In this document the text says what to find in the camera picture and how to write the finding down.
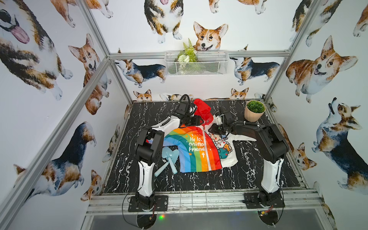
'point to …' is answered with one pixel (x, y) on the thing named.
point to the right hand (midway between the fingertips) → (207, 129)
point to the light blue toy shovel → (166, 153)
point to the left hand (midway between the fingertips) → (203, 119)
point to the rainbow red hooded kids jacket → (200, 150)
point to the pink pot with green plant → (254, 110)
